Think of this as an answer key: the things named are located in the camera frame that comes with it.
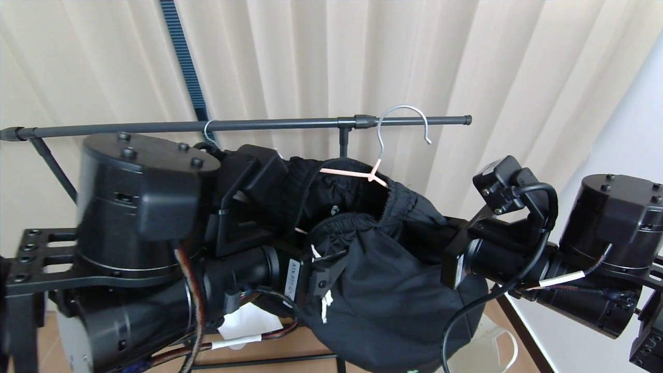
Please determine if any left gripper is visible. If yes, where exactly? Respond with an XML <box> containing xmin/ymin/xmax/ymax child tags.
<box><xmin>57</xmin><ymin>245</ymin><xmax>315</xmax><ymax>373</ymax></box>

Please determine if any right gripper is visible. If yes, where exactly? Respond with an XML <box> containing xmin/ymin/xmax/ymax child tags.
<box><xmin>441</xmin><ymin>218</ymin><xmax>643</xmax><ymax>340</ymax></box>

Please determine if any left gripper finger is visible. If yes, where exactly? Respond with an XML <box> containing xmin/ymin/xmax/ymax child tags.
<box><xmin>311</xmin><ymin>249</ymin><xmax>349</xmax><ymax>298</ymax></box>

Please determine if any black garment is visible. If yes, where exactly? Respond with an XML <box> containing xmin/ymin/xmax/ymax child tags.
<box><xmin>280</xmin><ymin>155</ymin><xmax>490</xmax><ymax>373</ymax></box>

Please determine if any white printed t-shirt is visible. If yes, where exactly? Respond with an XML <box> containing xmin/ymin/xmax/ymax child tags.
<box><xmin>218</xmin><ymin>302</ymin><xmax>284</xmax><ymax>341</ymax></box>

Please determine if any white laundry basket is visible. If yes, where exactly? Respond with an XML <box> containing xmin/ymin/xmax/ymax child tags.
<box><xmin>445</xmin><ymin>311</ymin><xmax>518</xmax><ymax>373</ymax></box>

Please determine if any black clothes rack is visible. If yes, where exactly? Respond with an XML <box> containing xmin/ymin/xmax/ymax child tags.
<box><xmin>0</xmin><ymin>114</ymin><xmax>472</xmax><ymax>373</ymax></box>

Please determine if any beige curtain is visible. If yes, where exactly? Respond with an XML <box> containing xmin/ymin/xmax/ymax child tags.
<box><xmin>0</xmin><ymin>0</ymin><xmax>208</xmax><ymax>260</ymax></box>
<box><xmin>174</xmin><ymin>0</ymin><xmax>663</xmax><ymax>234</ymax></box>

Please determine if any window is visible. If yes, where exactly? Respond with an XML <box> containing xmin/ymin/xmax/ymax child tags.
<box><xmin>158</xmin><ymin>0</ymin><xmax>218</xmax><ymax>146</ymax></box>

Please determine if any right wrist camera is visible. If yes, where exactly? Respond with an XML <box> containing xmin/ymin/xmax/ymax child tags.
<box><xmin>473</xmin><ymin>155</ymin><xmax>559</xmax><ymax>239</ymax></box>

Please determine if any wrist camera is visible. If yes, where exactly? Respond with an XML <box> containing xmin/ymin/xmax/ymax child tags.
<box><xmin>205</xmin><ymin>144</ymin><xmax>289</xmax><ymax>258</ymax></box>
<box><xmin>473</xmin><ymin>155</ymin><xmax>559</xmax><ymax>239</ymax></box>

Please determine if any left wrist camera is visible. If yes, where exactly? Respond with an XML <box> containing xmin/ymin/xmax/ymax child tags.
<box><xmin>205</xmin><ymin>144</ymin><xmax>289</xmax><ymax>258</ymax></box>

